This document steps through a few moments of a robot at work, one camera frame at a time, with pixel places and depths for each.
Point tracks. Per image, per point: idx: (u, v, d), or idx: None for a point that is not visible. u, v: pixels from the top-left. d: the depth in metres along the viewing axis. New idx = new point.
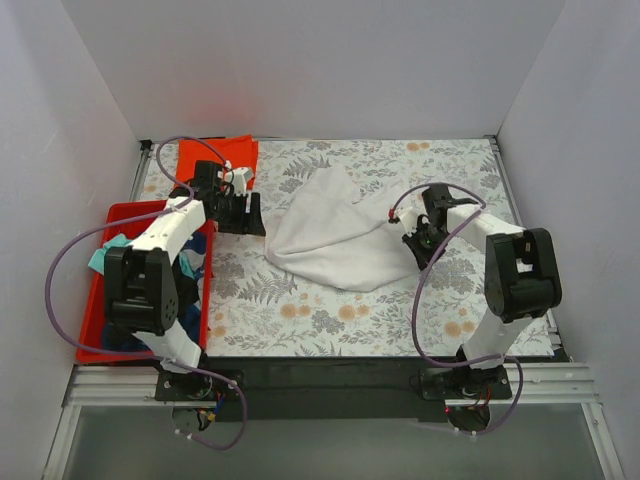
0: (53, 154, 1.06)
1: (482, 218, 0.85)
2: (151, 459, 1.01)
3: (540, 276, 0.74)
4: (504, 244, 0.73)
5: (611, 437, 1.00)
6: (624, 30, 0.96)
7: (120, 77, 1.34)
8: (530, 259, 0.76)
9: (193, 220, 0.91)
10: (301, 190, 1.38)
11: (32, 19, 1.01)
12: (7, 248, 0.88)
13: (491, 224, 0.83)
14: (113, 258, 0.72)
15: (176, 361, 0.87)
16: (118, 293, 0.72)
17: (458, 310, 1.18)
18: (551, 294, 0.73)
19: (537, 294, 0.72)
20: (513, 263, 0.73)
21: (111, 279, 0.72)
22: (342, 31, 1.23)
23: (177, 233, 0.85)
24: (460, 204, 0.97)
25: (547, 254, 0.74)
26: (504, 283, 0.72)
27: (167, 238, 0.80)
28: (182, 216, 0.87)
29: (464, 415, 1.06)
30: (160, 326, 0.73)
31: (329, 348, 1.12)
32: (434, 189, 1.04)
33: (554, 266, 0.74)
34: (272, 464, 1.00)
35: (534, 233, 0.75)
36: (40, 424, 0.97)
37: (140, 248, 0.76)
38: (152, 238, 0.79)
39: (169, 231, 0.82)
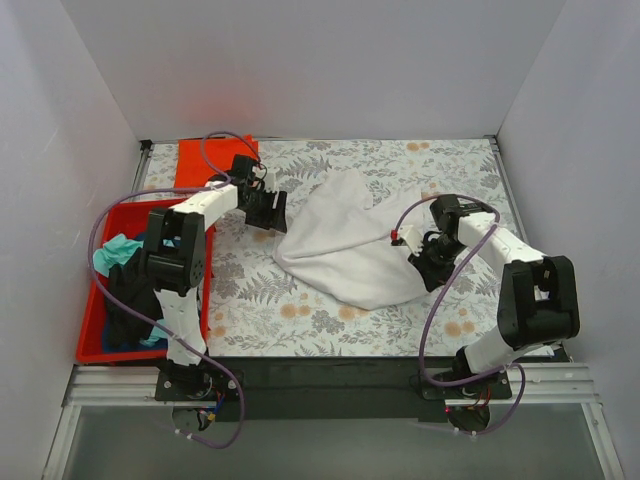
0: (53, 154, 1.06)
1: (497, 237, 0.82)
2: (151, 459, 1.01)
3: (558, 307, 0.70)
4: (523, 276, 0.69)
5: (611, 437, 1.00)
6: (625, 29, 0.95)
7: (120, 76, 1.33)
8: (549, 286, 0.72)
9: (228, 202, 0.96)
10: (315, 193, 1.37)
11: (32, 18, 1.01)
12: (7, 248, 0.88)
13: (509, 244, 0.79)
14: (156, 216, 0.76)
15: (184, 340, 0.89)
16: (153, 247, 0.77)
17: (458, 310, 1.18)
18: (568, 326, 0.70)
19: (552, 328, 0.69)
20: (531, 295, 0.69)
21: (150, 232, 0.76)
22: (342, 31, 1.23)
23: (213, 207, 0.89)
24: (475, 210, 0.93)
25: (568, 285, 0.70)
26: (519, 316, 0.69)
27: (203, 208, 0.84)
28: (218, 195, 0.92)
29: (464, 415, 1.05)
30: (186, 285, 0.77)
31: (329, 348, 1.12)
32: (443, 197, 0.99)
33: (575, 299, 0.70)
34: (272, 464, 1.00)
35: (554, 260, 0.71)
36: (41, 424, 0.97)
37: (179, 212, 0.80)
38: (191, 206, 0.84)
39: (206, 204, 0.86)
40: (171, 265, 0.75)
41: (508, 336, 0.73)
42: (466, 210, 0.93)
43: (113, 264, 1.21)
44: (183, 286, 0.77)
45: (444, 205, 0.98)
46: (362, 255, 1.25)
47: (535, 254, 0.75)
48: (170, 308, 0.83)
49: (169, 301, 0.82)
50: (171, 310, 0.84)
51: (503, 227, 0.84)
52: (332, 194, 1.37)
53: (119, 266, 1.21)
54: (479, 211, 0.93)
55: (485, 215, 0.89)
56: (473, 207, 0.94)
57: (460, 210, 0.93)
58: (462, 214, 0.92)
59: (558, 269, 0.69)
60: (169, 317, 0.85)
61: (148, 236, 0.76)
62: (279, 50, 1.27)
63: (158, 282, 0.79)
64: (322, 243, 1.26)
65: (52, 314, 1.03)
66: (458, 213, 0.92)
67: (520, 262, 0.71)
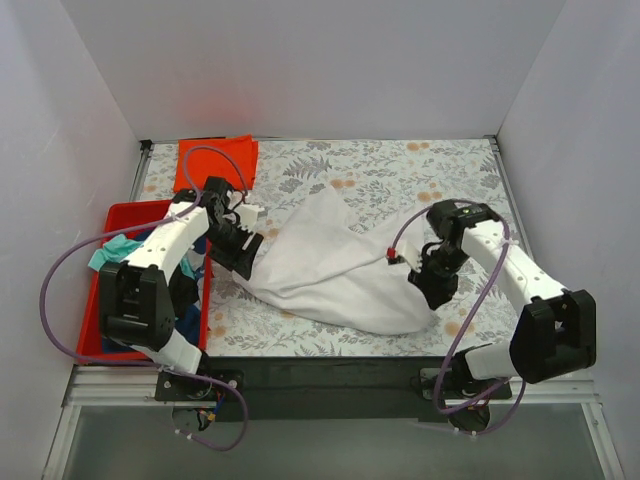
0: (53, 154, 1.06)
1: (510, 263, 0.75)
2: (152, 460, 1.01)
3: (575, 342, 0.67)
4: (545, 319, 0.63)
5: (611, 437, 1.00)
6: (624, 30, 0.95)
7: (121, 77, 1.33)
8: (565, 319, 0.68)
9: (197, 227, 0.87)
10: (299, 216, 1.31)
11: (31, 17, 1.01)
12: (7, 248, 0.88)
13: (525, 273, 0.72)
14: (107, 273, 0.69)
15: (174, 368, 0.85)
16: (112, 310, 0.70)
17: (458, 310, 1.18)
18: (585, 359, 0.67)
19: (569, 363, 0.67)
20: (551, 338, 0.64)
21: (105, 296, 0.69)
22: (342, 31, 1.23)
23: (177, 246, 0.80)
24: (480, 218, 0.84)
25: (588, 322, 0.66)
26: (538, 359, 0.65)
27: (165, 253, 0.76)
28: (182, 226, 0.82)
29: (463, 415, 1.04)
30: (155, 343, 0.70)
31: (329, 349, 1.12)
32: (440, 202, 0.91)
33: (593, 335, 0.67)
34: (273, 464, 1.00)
35: (574, 296, 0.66)
36: (41, 425, 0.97)
37: (136, 264, 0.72)
38: (150, 252, 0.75)
39: (168, 245, 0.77)
40: (135, 329, 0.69)
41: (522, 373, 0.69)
42: (470, 216, 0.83)
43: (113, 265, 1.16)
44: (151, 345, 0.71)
45: (442, 212, 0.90)
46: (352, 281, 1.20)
47: (553, 286, 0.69)
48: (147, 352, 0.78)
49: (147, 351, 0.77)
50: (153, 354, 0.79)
51: (516, 247, 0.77)
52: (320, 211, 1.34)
53: None
54: (484, 216, 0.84)
55: (492, 225, 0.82)
56: (479, 212, 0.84)
57: (461, 212, 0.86)
58: (466, 218, 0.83)
59: (580, 309, 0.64)
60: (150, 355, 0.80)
61: (103, 300, 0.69)
62: (279, 50, 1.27)
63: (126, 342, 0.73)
64: (310, 269, 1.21)
65: (52, 315, 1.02)
66: (461, 216, 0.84)
67: (541, 303, 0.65)
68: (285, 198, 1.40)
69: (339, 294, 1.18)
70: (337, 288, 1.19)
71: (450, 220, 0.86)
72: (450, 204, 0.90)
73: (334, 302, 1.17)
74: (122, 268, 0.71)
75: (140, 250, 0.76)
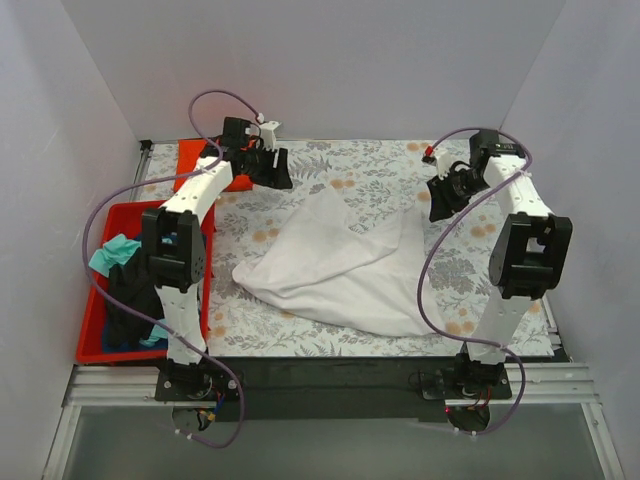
0: (53, 154, 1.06)
1: (513, 188, 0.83)
2: (151, 460, 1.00)
3: (546, 261, 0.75)
4: (522, 227, 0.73)
5: (611, 437, 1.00)
6: (625, 30, 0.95)
7: (121, 77, 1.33)
8: (546, 241, 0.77)
9: (222, 180, 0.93)
10: (299, 217, 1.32)
11: (31, 16, 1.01)
12: (7, 249, 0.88)
13: (522, 196, 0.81)
14: (149, 216, 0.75)
15: (185, 337, 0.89)
16: (153, 249, 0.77)
17: (458, 310, 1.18)
18: (552, 278, 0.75)
19: (536, 276, 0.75)
20: (523, 246, 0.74)
21: (147, 237, 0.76)
22: (342, 31, 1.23)
23: (207, 196, 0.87)
24: (508, 154, 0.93)
25: (562, 245, 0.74)
26: (507, 261, 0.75)
27: (197, 201, 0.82)
28: (211, 177, 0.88)
29: (463, 415, 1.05)
30: (188, 282, 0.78)
31: (329, 348, 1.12)
32: (486, 132, 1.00)
33: (562, 258, 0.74)
34: (273, 464, 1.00)
35: (556, 219, 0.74)
36: (41, 424, 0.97)
37: (172, 211, 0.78)
38: (184, 200, 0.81)
39: (199, 195, 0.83)
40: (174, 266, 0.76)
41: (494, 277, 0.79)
42: (499, 149, 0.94)
43: (113, 264, 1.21)
44: (184, 284, 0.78)
45: (481, 140, 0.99)
46: (352, 280, 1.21)
47: (541, 211, 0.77)
48: (171, 304, 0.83)
49: (169, 298, 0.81)
50: (172, 307, 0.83)
51: (528, 177, 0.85)
52: (320, 211, 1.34)
53: (119, 266, 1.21)
54: (513, 152, 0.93)
55: (516, 159, 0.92)
56: (510, 149, 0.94)
57: (494, 146, 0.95)
58: (495, 153, 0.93)
59: (557, 228, 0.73)
60: (170, 314, 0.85)
61: (146, 239, 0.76)
62: (279, 50, 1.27)
63: (159, 280, 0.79)
64: (310, 269, 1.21)
65: (52, 314, 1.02)
66: (490, 151, 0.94)
67: (524, 216, 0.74)
68: (285, 198, 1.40)
69: (339, 294, 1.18)
70: (336, 289, 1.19)
71: (482, 151, 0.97)
72: (492, 136, 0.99)
73: (334, 302, 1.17)
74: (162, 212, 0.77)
75: (174, 198, 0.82)
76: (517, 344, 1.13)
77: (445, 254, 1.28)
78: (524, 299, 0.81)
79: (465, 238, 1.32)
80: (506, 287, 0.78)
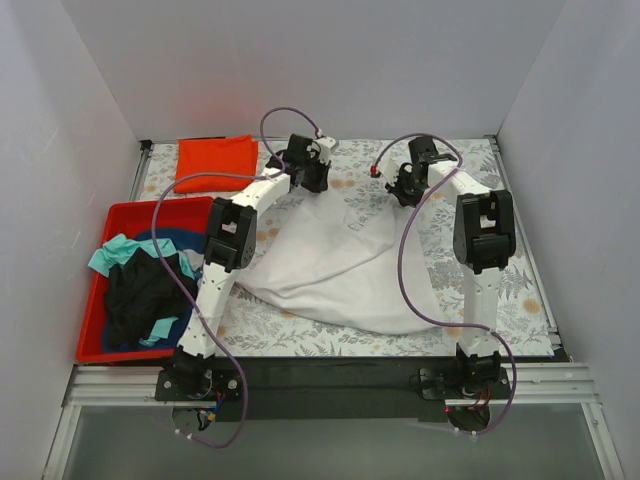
0: (53, 154, 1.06)
1: (457, 178, 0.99)
2: (150, 459, 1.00)
3: (499, 231, 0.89)
4: (470, 205, 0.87)
5: (611, 437, 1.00)
6: (624, 30, 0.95)
7: (121, 77, 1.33)
8: (495, 215, 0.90)
9: (282, 190, 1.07)
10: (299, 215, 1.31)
11: (32, 18, 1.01)
12: (7, 248, 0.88)
13: (463, 183, 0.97)
14: (218, 203, 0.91)
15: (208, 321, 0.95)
16: (213, 233, 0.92)
17: (458, 310, 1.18)
18: (507, 245, 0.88)
19: (494, 247, 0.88)
20: (477, 221, 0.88)
21: (211, 220, 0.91)
22: (342, 31, 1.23)
23: (267, 199, 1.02)
24: (442, 159, 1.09)
25: (508, 213, 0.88)
26: (468, 239, 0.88)
27: (258, 200, 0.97)
28: (272, 184, 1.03)
29: (464, 415, 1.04)
30: (235, 265, 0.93)
31: (329, 348, 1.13)
32: (421, 139, 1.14)
33: (512, 224, 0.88)
34: (273, 464, 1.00)
35: (499, 195, 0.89)
36: (41, 424, 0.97)
37: (237, 204, 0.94)
38: (248, 197, 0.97)
39: (261, 196, 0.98)
40: (229, 247, 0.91)
41: (461, 257, 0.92)
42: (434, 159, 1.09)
43: (114, 264, 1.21)
44: (232, 264, 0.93)
45: (419, 148, 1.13)
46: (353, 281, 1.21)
47: (483, 190, 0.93)
48: (209, 283, 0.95)
49: (211, 275, 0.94)
50: (209, 286, 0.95)
51: (464, 171, 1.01)
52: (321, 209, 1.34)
53: (119, 266, 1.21)
54: (445, 157, 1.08)
55: (450, 163, 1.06)
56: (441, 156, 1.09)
57: (430, 158, 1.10)
58: (432, 163, 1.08)
59: (500, 200, 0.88)
60: (205, 293, 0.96)
61: (210, 224, 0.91)
62: (280, 51, 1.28)
63: (209, 258, 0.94)
64: (311, 268, 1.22)
65: (52, 314, 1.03)
66: (428, 162, 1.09)
67: (470, 195, 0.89)
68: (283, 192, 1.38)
69: (339, 293, 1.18)
70: (337, 288, 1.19)
71: (421, 164, 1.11)
72: (423, 139, 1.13)
73: (334, 301, 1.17)
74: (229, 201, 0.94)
75: (240, 194, 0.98)
76: (517, 344, 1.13)
77: (445, 253, 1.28)
78: (493, 270, 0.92)
79: None
80: (475, 263, 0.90)
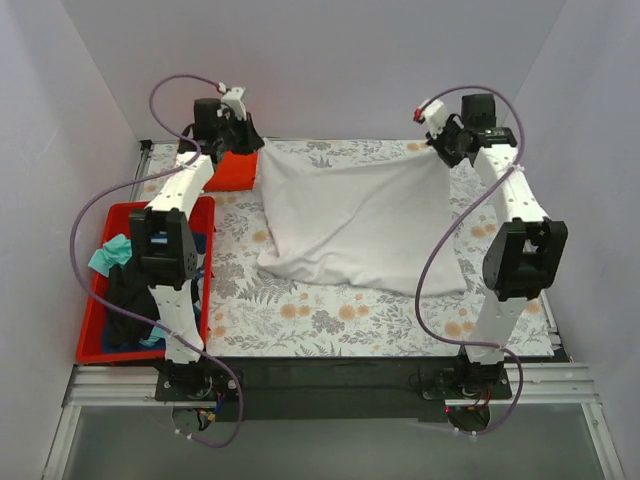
0: (53, 154, 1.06)
1: (508, 185, 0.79)
2: (150, 459, 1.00)
3: (542, 263, 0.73)
4: (515, 235, 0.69)
5: (611, 436, 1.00)
6: (623, 31, 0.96)
7: (121, 77, 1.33)
8: (540, 243, 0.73)
9: (204, 176, 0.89)
10: (300, 180, 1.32)
11: (31, 17, 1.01)
12: (7, 248, 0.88)
13: (516, 197, 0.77)
14: (134, 218, 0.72)
15: (183, 335, 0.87)
16: (143, 250, 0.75)
17: (458, 310, 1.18)
18: (547, 279, 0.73)
19: (528, 280, 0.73)
20: (521, 250, 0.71)
21: (135, 238, 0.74)
22: (342, 30, 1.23)
23: (192, 192, 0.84)
24: (498, 143, 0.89)
25: (560, 247, 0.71)
26: (503, 268, 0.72)
27: (182, 198, 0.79)
28: (193, 174, 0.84)
29: (464, 415, 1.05)
30: (184, 279, 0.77)
31: (329, 349, 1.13)
32: (483, 99, 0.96)
33: (558, 260, 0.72)
34: (273, 463, 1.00)
35: (551, 223, 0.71)
36: (41, 425, 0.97)
37: (159, 209, 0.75)
38: (169, 197, 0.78)
39: (184, 191, 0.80)
40: (168, 261, 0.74)
41: (487, 282, 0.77)
42: (489, 136, 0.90)
43: (113, 264, 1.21)
44: (180, 279, 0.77)
45: (472, 110, 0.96)
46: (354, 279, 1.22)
47: (537, 214, 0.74)
48: (166, 303, 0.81)
49: (164, 297, 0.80)
50: (167, 306, 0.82)
51: (521, 172, 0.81)
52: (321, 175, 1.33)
53: (119, 266, 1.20)
54: (502, 141, 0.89)
55: (505, 148, 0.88)
56: (500, 136, 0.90)
57: (486, 135, 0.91)
58: (487, 144, 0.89)
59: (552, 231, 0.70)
60: (166, 313, 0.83)
61: (135, 241, 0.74)
62: (280, 50, 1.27)
63: (153, 281, 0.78)
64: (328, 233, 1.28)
65: (52, 314, 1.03)
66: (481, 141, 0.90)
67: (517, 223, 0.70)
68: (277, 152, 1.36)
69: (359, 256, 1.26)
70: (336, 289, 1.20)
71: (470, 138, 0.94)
72: (489, 99, 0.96)
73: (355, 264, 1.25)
74: (145, 213, 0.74)
75: (158, 196, 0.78)
76: (517, 344, 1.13)
77: None
78: (519, 300, 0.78)
79: (465, 238, 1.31)
80: (502, 292, 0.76)
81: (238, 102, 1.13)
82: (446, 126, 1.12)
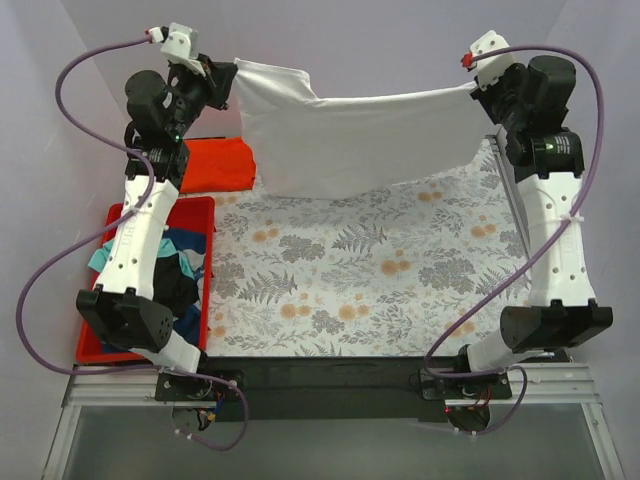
0: (53, 154, 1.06)
1: (558, 248, 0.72)
2: (150, 459, 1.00)
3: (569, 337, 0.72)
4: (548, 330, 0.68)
5: (611, 436, 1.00)
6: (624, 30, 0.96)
7: (121, 77, 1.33)
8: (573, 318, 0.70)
9: (164, 206, 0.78)
10: (305, 109, 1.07)
11: (31, 17, 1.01)
12: (7, 248, 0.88)
13: (564, 267, 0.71)
14: (85, 310, 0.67)
15: (174, 368, 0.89)
16: (107, 331, 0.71)
17: (458, 310, 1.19)
18: (570, 344, 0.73)
19: (554, 347, 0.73)
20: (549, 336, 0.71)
21: (94, 324, 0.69)
22: (342, 30, 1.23)
23: (149, 245, 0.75)
24: (555, 161, 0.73)
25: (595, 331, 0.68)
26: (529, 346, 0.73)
27: (138, 266, 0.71)
28: (147, 222, 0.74)
29: (463, 415, 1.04)
30: (158, 347, 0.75)
31: (329, 349, 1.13)
32: (563, 88, 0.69)
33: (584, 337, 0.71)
34: (273, 463, 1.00)
35: (596, 311, 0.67)
36: (41, 425, 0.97)
37: (113, 288, 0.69)
38: (121, 268, 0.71)
39: (139, 255, 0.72)
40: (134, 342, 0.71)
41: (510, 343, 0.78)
42: (549, 153, 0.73)
43: None
44: (153, 348, 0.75)
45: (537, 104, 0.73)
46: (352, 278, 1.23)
47: (583, 293, 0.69)
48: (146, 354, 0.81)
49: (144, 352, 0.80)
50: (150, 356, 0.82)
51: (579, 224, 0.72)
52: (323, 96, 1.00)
53: None
54: (564, 162, 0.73)
55: (568, 180, 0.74)
56: (562, 155, 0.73)
57: (545, 149, 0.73)
58: (541, 176, 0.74)
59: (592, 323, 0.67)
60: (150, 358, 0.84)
61: (94, 327, 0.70)
62: (280, 50, 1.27)
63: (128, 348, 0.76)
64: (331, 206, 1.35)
65: (52, 315, 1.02)
66: (537, 168, 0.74)
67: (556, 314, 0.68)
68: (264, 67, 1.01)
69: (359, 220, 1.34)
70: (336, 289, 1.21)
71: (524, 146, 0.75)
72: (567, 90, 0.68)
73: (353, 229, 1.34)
74: (99, 294, 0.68)
75: (111, 267, 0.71)
76: None
77: (445, 254, 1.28)
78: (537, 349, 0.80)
79: (465, 238, 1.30)
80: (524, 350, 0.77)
81: (193, 63, 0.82)
82: (501, 78, 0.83)
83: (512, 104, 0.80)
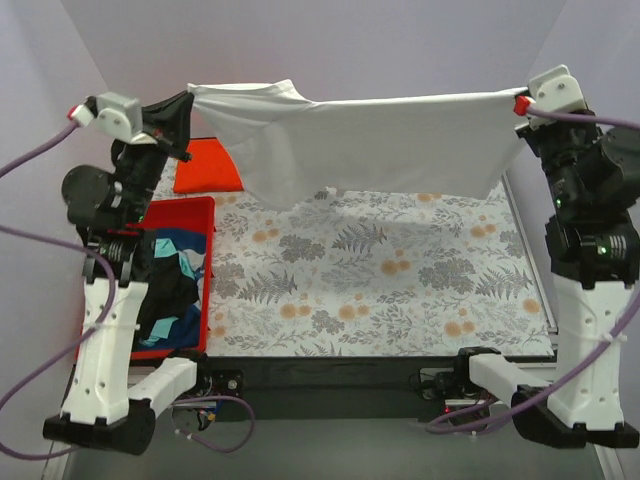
0: (53, 153, 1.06)
1: (593, 366, 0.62)
2: (150, 459, 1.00)
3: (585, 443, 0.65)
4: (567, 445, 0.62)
5: None
6: (625, 30, 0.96)
7: (122, 77, 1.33)
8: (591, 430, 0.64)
9: (134, 306, 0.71)
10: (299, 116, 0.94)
11: (31, 17, 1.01)
12: (7, 248, 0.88)
13: (596, 389, 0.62)
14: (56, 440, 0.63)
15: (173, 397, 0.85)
16: None
17: (458, 310, 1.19)
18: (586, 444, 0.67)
19: None
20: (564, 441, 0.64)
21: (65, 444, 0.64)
22: (342, 30, 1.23)
23: (119, 359, 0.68)
24: (606, 267, 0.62)
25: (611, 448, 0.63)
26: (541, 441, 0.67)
27: (107, 388, 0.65)
28: (113, 334, 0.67)
29: (465, 415, 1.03)
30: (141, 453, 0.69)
31: (329, 349, 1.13)
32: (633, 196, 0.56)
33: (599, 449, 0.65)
34: (273, 463, 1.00)
35: (622, 435, 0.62)
36: (40, 424, 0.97)
37: (80, 415, 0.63)
38: (88, 394, 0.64)
39: (106, 377, 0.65)
40: None
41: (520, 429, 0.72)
42: (605, 257, 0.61)
43: None
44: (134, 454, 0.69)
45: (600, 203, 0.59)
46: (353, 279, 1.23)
47: (608, 417, 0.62)
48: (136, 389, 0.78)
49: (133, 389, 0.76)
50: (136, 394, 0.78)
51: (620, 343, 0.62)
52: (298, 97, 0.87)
53: None
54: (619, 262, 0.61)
55: (616, 288, 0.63)
56: (615, 260, 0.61)
57: (595, 258, 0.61)
58: (584, 285, 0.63)
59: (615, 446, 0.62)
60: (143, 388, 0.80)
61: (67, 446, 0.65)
62: (280, 49, 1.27)
63: None
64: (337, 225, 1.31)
65: (52, 315, 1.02)
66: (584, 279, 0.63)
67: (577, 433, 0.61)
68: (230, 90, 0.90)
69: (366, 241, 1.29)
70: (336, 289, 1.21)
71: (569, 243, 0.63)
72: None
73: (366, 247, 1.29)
74: (66, 425, 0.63)
75: (77, 392, 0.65)
76: (516, 344, 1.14)
77: (445, 254, 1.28)
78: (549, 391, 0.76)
79: (465, 238, 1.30)
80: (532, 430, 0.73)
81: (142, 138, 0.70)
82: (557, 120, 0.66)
83: (566, 170, 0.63)
